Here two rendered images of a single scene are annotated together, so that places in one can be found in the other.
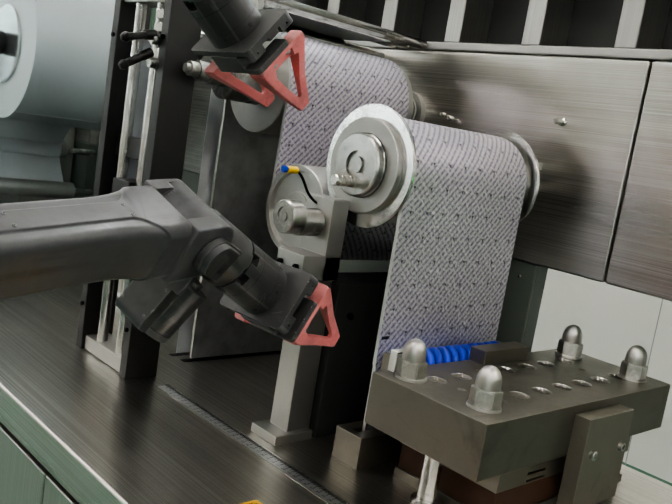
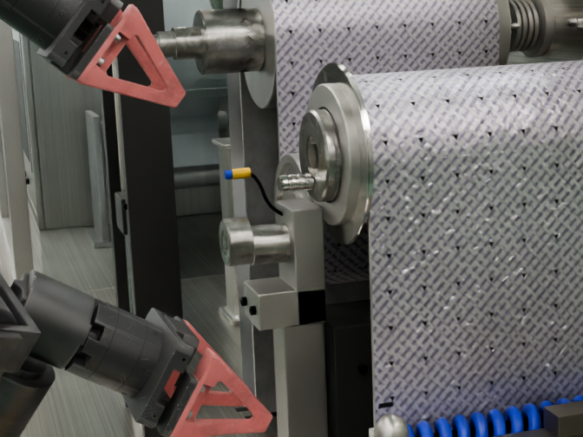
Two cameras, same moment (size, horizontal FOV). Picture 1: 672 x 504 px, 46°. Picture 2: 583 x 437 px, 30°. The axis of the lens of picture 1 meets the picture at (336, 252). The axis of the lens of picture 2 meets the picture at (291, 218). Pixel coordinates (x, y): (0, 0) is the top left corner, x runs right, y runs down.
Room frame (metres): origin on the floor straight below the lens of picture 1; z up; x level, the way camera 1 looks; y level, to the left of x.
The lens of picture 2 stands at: (0.15, -0.38, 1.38)
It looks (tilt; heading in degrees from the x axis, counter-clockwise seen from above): 12 degrees down; 27
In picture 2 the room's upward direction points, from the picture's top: 2 degrees counter-clockwise
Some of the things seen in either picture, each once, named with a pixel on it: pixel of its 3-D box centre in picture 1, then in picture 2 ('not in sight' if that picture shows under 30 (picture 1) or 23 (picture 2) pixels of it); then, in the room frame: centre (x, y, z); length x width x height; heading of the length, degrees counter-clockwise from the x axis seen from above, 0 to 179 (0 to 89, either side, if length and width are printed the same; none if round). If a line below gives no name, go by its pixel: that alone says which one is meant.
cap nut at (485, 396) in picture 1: (487, 386); not in sight; (0.79, -0.18, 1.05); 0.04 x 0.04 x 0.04
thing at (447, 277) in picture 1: (450, 288); (506, 317); (0.99, -0.15, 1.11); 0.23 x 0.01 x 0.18; 133
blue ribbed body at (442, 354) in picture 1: (450, 358); (518, 427); (0.97, -0.17, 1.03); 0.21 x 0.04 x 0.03; 133
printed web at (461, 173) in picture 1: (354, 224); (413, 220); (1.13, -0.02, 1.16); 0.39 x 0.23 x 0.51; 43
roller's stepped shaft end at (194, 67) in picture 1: (204, 71); (169, 43); (1.07, 0.21, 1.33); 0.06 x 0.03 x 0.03; 133
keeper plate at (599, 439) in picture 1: (597, 457); not in sight; (0.87, -0.34, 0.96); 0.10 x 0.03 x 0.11; 133
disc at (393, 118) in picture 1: (368, 166); (337, 153); (0.95, -0.02, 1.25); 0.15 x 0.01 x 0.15; 43
